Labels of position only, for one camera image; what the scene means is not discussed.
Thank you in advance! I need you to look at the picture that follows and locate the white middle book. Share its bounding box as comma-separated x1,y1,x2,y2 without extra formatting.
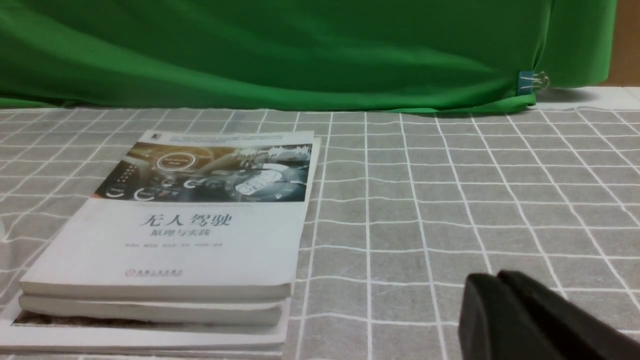
19,138,322,327

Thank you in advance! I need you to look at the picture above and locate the green backdrop cloth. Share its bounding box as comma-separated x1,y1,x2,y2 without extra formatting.
0,0,617,113

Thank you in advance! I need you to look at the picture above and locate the white top book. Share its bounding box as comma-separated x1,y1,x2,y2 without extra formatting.
19,131,315,302

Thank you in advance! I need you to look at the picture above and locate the white bottom book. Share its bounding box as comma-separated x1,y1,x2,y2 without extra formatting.
0,298,290,360

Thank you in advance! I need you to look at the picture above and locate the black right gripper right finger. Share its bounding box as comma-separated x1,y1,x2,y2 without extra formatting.
497,270,640,360

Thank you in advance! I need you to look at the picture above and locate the white book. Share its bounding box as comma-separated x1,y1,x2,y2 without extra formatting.
19,138,322,327
19,131,315,302
0,298,290,360

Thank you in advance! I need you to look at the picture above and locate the grey checked tablecloth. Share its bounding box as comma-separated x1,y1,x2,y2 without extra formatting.
0,87,640,360

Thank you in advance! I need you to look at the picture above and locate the blue binder clip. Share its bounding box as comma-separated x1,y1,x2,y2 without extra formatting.
515,71,550,96

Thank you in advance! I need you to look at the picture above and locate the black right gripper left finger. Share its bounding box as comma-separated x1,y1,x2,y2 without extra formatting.
458,273,564,360

